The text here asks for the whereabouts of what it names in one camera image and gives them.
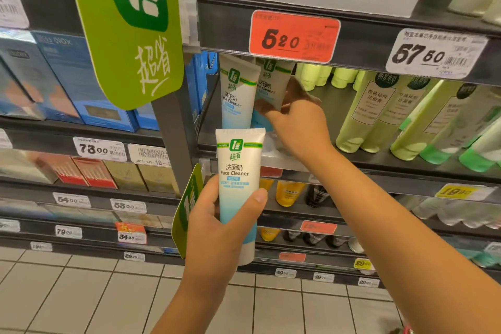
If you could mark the group of blue boxes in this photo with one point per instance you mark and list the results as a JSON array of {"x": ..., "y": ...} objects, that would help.
[{"x": 58, "y": 75}]

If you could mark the person's left hand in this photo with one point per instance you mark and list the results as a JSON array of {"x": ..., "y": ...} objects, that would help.
[{"x": 211, "y": 239}]

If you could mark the dark grey shelving unit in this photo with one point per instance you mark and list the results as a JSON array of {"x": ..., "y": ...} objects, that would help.
[{"x": 176, "y": 130}]

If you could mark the large orange price tag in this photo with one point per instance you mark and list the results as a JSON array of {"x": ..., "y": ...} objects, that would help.
[{"x": 294, "y": 37}]

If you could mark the person's left thumb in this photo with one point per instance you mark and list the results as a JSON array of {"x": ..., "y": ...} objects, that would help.
[{"x": 253, "y": 206}]

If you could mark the small green hanging sign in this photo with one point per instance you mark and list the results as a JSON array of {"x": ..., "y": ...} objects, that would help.
[{"x": 188, "y": 204}]

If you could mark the small orange price tag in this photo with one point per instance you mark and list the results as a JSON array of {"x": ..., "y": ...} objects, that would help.
[
  {"x": 318, "y": 227},
  {"x": 292, "y": 257}
]

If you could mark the orange and white price tag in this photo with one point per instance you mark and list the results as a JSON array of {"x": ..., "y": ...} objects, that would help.
[{"x": 131, "y": 232}]

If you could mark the person's left forearm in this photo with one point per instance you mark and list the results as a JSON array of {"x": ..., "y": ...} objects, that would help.
[{"x": 191, "y": 306}]

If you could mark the large white price tag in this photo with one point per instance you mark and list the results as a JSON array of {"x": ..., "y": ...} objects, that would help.
[{"x": 436, "y": 54}]

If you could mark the gold boxes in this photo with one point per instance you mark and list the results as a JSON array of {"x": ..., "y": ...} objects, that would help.
[{"x": 143, "y": 177}]

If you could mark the person's right thumb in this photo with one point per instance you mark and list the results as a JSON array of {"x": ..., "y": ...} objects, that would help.
[{"x": 268, "y": 107}]

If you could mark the yellow price tag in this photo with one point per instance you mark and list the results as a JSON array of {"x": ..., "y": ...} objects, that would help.
[{"x": 462, "y": 191}]

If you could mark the dark bottle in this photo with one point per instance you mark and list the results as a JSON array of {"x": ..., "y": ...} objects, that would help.
[{"x": 316, "y": 196}]

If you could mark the row of pale tubes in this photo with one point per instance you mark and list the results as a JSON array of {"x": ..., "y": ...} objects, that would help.
[{"x": 458, "y": 212}]

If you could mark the white barcode shelf tag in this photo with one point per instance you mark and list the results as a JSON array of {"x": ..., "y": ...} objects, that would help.
[{"x": 148, "y": 154}]

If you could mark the person's right hand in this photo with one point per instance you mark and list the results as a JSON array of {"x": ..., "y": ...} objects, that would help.
[{"x": 299, "y": 122}]

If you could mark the yellow orange bottle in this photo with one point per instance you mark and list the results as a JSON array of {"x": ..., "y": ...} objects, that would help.
[{"x": 289, "y": 193}]

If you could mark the group of small yellow-green bottles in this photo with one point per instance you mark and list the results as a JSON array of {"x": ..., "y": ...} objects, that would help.
[{"x": 317, "y": 73}]

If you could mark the red boxes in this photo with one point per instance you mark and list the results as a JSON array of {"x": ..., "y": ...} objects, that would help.
[{"x": 74, "y": 169}]

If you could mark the large green hanging sign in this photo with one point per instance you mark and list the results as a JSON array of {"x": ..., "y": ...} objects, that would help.
[{"x": 129, "y": 32}]

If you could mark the white blue cleanser tube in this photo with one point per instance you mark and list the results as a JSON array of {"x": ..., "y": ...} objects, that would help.
[
  {"x": 238, "y": 165},
  {"x": 272, "y": 83},
  {"x": 238, "y": 91}
]

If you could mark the pale green bottle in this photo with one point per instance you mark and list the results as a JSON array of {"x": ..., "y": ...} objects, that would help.
[
  {"x": 426, "y": 122},
  {"x": 483, "y": 153},
  {"x": 391, "y": 118},
  {"x": 458, "y": 134},
  {"x": 358, "y": 110}
]

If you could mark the person's right forearm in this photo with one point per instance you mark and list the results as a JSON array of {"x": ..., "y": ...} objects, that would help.
[{"x": 399, "y": 247}]

